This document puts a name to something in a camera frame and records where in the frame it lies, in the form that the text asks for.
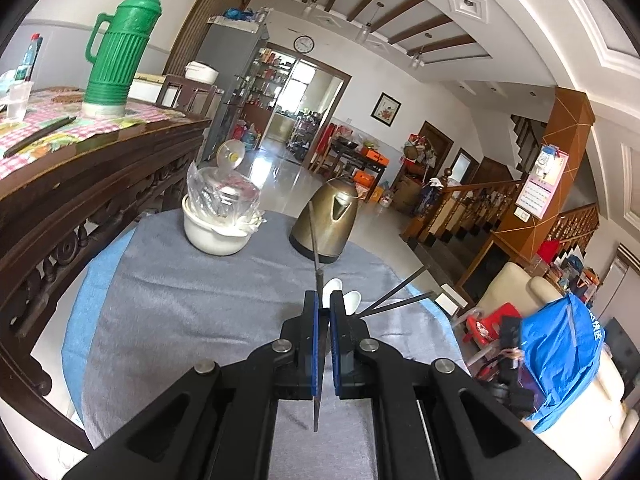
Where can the grey tablecloth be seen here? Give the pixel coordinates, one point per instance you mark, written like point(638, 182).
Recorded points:
point(200, 300)

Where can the cream sofa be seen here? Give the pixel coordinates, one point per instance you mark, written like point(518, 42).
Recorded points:
point(510, 280)

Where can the dark flat stick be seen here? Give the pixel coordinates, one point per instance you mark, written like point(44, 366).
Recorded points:
point(40, 132)

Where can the framed picture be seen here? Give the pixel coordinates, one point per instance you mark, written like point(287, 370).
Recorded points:
point(386, 108)

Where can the white pot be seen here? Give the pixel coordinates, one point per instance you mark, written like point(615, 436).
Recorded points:
point(201, 71)

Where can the grey refrigerator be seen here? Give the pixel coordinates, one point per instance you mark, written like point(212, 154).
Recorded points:
point(235, 75)

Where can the pink checkered cloth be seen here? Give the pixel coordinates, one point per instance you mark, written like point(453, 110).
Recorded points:
point(50, 115)

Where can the clear bottle with red cap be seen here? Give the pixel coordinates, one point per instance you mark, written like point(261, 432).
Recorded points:
point(27, 60)

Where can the white plastic spoon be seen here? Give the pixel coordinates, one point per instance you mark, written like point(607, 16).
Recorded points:
point(332, 287)
point(354, 301)

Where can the blue plastic bag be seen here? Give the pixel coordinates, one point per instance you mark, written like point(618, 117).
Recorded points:
point(565, 355)

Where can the red plastic chair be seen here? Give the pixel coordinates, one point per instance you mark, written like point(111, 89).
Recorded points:
point(492, 322)

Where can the white bowl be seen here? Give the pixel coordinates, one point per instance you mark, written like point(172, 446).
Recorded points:
point(215, 237)

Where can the gold electric kettle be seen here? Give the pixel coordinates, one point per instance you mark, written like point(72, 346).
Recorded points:
point(322, 220)

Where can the dark carved wooden sideboard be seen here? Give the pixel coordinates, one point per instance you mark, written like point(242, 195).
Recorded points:
point(75, 200)

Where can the brown wooden door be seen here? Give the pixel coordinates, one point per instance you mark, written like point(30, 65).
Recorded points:
point(215, 15)

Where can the blue tablecloth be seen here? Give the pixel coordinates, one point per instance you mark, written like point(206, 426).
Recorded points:
point(82, 310)

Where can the orange box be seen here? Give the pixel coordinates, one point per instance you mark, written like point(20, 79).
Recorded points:
point(375, 154)

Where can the shelf with bottles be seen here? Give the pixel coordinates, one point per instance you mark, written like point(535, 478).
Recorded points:
point(262, 75)

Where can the dark chopstick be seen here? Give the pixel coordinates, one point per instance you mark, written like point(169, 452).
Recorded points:
point(314, 240)
point(400, 285)
point(400, 304)

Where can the small white fan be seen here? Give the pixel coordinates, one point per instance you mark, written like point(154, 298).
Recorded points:
point(230, 155)

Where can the clear plastic bag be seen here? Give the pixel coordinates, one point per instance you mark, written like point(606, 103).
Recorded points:
point(222, 195)

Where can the green thermos flask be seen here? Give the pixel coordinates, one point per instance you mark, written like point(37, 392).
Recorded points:
point(117, 60)

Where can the wooden staircase railing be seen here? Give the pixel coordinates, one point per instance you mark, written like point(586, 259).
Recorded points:
point(500, 210)

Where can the dark wooden side table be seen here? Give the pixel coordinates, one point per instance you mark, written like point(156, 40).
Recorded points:
point(350, 152)

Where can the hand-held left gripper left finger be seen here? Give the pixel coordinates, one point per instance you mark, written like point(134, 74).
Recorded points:
point(314, 350)

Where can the clear plastic cup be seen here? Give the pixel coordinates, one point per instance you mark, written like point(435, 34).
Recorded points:
point(17, 100)

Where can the brown wooden chair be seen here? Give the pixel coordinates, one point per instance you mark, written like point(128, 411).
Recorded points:
point(185, 92)

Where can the wall calendar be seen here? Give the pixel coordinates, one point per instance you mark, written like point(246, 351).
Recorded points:
point(542, 180)

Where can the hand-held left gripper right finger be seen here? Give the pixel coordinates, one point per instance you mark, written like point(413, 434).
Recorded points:
point(336, 350)

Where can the white step stool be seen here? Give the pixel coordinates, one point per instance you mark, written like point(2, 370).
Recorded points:
point(452, 302)

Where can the round wall clock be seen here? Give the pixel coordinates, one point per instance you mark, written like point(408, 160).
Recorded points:
point(303, 43)

